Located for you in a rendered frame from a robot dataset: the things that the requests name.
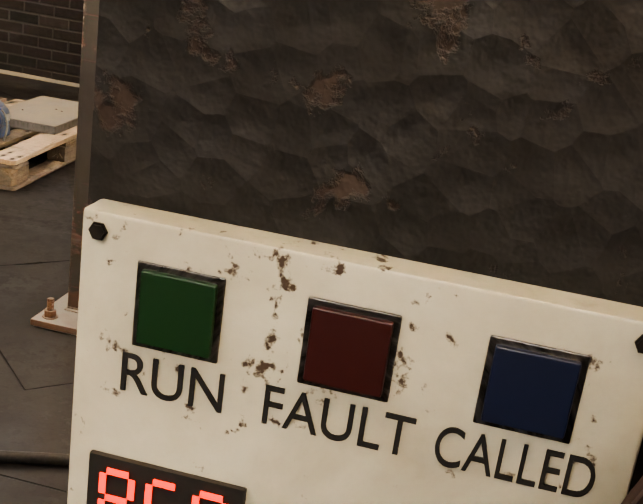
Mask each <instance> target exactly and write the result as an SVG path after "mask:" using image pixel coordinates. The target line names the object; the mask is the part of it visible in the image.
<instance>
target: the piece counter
mask: <svg viewBox="0 0 643 504"><path fill-rule="evenodd" d="M106 474H109V475H113V476H117V477H121V478H125V479H128V477H129V472H125V471H121V470H117V469H113V468H109V467H107V472H106V473H103V472H100V473H99V487H98V492H99V493H103V494H105V488H106ZM153 486H156V487H160V488H164V489H168V490H172V491H175V484H172V483H168V482H164V481H160V480H157V479H153V485H150V484H145V496H144V504H151V498H152V487H153ZM134 490H135V481H134V480H131V479H128V488H127V499H125V498H121V497H117V496H113V495H109V494H105V500H106V501H110V502H113V503H117V504H126V502H127V500H131V501H134ZM199 498H204V499H208V500H212V501H216V502H220V503H222V500H223V496H220V495H216V494H212V493H208V492H204V491H200V497H198V496H194V495H193V496H192V504H199ZM105 500H104V499H100V498H98V502H97V504H104V502H105ZM222 504H225V503H222Z"/></svg>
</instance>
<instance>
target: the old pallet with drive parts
mask: <svg viewBox="0 0 643 504"><path fill-rule="evenodd" d="M0 100H1V101H2V102H3V103H4V104H5V105H6V106H7V107H9V106H12V105H15V104H18V103H21V102H24V101H25V100H20V99H14V100H10V101H6V98H4V97H0ZM76 138H77V126H75V127H73V128H70V129H68V130H66V131H63V132H61V133H58V134H56V135H52V134H46V133H41V132H35V131H30V130H24V129H18V128H13V127H10V135H8V136H6V138H5V141H2V140H3V138H0V189H2V190H7V191H16V190H18V189H21V188H23V187H25V186H26V185H28V184H30V183H32V182H34V181H36V180H38V179H40V178H42V177H44V176H46V175H48V174H49V173H51V172H53V171H55V170H57V169H59V168H62V167H64V166H65V165H67V164H70V163H72V162H73V161H75V159H76V140H77V139H76ZM46 151H47V158H48V159H47V160H46V161H45V162H43V163H41V164H39V165H37V166H35V167H33V168H30V169H29V161H28V160H29V159H31V158H33V157H35V156H38V155H40V154H42V153H44V152H46Z"/></svg>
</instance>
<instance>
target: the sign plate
mask: <svg viewBox="0 0 643 504"><path fill-rule="evenodd" d="M143 269H148V270H153V271H158V272H162V273H167V274H172V275H176V276H181V277H186V278H190V279H195V280H200V281H205V282H209V283H214V284H217V285H218V293H217V303H216V312H215V322H214V331H213V341H212V350H211V356H210V357H209V358H203V357H199V356H194V355H190V354H185V353H181V352H177V351H172V350H168V349H163V348H159V347H155V346H150V345H146V344H141V343H137V342H136V333H137V320H138V307H139V294H140V282H141V271H142V270H143ZM315 305H317V306H322V307H327V308H331V309H336V310H341V311H346V312H350V313H355V314H360V315H364V316H369V317H374V318H378V319H383V320H388V321H392V322H393V323H394V327H393V333H392V339H391V345H390V351H389V356H388V362H387V368H386V374H385V380H384V386H383V392H382V395H381V397H375V396H370V395H366V394H362V393H357V392H353V391H348V390H344V389H340V388H335V387H331V386H326V385H322V384H318V383H313V382H309V381H305V380H303V373H304V366H305V359H306V352H307V345H308V338H309V331H310V323H311V316H312V309H313V307H314V306H315ZM497 344H501V345H505V346H510V347H515V348H519V349H524V350H529V351H534V352H538V353H543V354H548V355H552V356H557V357H562V358H567V359H571V360H576V361H580V362H581V364H582V367H581V371H580V375H579V379H578V383H577V387H576V391H575V395H574V400H573V404H572V408H571V412H570V416H569V420H568V424H567V429H566V433H565V437H564V438H563V439H560V438H556V437H551V436H547V435H542V434H538V433H534V432H529V431H525V430H520V429H516V428H511V427H507V426H503V425H498V424H494V423H489V422H485V421H482V420H481V414H482V409H483V404H484V399H485V394H486V390H487V385H488V380H489V375H490V370H491V366H492V361H493V356H494V351H495V347H496V345H497ZM642 439H643V307H640V306H635V305H630V304H625V303H620V302H615V301H610V300H605V299H600V298H595V297H590V296H585V295H580V294H575V293H570V292H565V291H560V290H555V289H550V288H545V287H540V286H535V285H530V284H525V283H520V282H515V281H510V280H505V279H500V278H495V277H490V276H485V275H480V274H475V273H471V272H466V271H461V270H456V269H451V268H446V267H441V266H436V265H431V264H426V263H421V262H416V261H411V260H406V259H401V258H396V257H391V256H386V255H381V254H376V253H371V252H366V251H361V250H356V249H351V248H346V247H341V246H336V245H331V244H326V243H321V242H316V241H311V240H306V239H301V238H296V237H292V236H287V235H282V234H277V233H272V232H267V231H262V230H257V229H252V228H247V227H242V226H237V225H232V224H227V223H222V222H217V221H212V220H207V219H202V218H197V217H192V216H187V215H182V214H177V213H172V212H167V211H162V210H157V209H152V208H147V207H142V206H137V205H132V204H127V203H122V202H118V201H113V200H108V199H100V200H98V201H97V202H95V203H93V204H91V205H89V206H88V207H86V208H85V209H84V215H83V233H82V250H81V268H80V286H79V303H78V321H77V339H76V357H75V374H74V392H73V410H72V427H71V445H70V463H69V481H68V498H67V504H97V502H98V498H100V499H104V500H105V494H109V495H113V496H117V497H121V498H125V499H127V488H128V479H131V480H134V481H135V490H134V501H131V500H127V502H126V504H144V496H145V484H150V485H153V479H157V480H160V481H164V482H168V483H172V484H175V491H172V490H168V489H164V488H160V487H156V486H153V487H152V498H151V504H192V496H193V495H194V496H198V497H200V491H204V492H208V493H212V494H216V495H220V496H223V500H222V503H225V504H621V503H622V501H623V500H624V499H625V497H626V496H627V494H628V490H629V487H630V483H631V479H632V476H633V472H634V468H635V465H636V461H637V457H638V453H639V450H640V446H641V442H642ZM107 467H109V468H113V469H117V470H121V471H125V472H129V477H128V479H125V478H121V477H117V476H113V475H109V474H106V488H105V494H103V493H99V492H98V487H99V473H100V472H103V473H106V472H107ZM222 503H220V502H216V501H212V500H208V499H204V498H199V504H222ZM104 504H117V503H113V502H110V501H106V500H105V502H104Z"/></svg>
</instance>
